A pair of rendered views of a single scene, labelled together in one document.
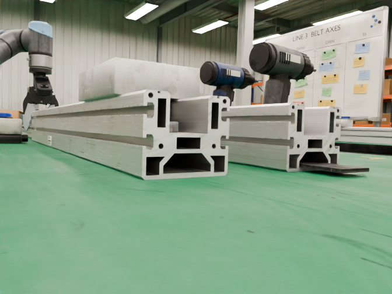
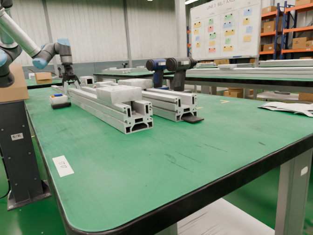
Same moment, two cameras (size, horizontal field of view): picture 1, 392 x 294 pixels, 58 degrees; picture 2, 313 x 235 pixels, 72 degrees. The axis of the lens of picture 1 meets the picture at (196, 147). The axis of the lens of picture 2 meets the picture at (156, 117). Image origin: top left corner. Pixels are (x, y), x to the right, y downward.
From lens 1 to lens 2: 33 cm
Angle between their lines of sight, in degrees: 11
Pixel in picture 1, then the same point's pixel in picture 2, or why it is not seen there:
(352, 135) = (235, 72)
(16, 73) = (37, 40)
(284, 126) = (173, 106)
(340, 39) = (234, 7)
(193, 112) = (140, 107)
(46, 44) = (68, 50)
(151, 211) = (128, 150)
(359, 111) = (247, 52)
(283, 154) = (174, 115)
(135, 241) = (125, 160)
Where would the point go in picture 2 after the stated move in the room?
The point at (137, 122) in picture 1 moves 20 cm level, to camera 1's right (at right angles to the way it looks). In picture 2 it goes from (121, 116) to (187, 112)
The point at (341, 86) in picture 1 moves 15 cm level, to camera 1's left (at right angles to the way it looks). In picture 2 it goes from (236, 37) to (227, 38)
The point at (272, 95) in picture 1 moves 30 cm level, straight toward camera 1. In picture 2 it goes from (176, 80) to (166, 90)
